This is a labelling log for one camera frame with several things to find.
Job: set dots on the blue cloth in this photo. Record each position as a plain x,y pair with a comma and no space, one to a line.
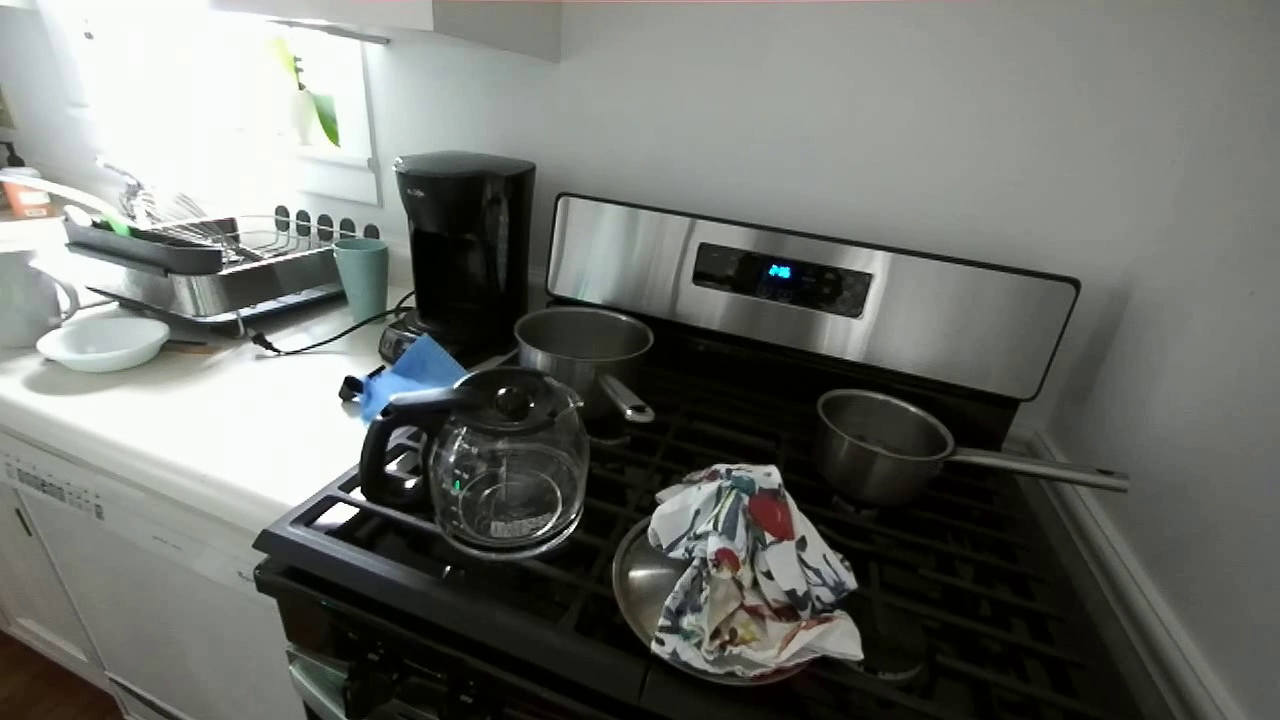
414,375

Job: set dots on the white pitcher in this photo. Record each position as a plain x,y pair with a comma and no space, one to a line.
24,300

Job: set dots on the black coffee maker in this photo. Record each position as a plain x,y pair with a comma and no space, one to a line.
467,253

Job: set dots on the patterned kitchen towel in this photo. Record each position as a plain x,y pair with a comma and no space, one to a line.
744,574

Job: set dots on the white window frame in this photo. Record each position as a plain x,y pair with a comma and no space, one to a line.
333,180

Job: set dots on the steel frying pan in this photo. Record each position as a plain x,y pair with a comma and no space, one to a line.
641,582

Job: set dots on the light blue plastic cup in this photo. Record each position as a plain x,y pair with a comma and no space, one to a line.
363,280

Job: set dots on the white dishwasher front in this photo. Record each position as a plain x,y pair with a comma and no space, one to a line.
134,600

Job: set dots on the white bowl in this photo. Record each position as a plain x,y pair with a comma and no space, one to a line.
100,341

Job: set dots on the white wall cabinet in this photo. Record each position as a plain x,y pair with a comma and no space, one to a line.
492,26

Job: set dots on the stainless black gas stove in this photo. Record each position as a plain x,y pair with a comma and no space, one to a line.
825,320

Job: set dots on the glass coffee carafe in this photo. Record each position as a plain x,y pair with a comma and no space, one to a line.
512,470

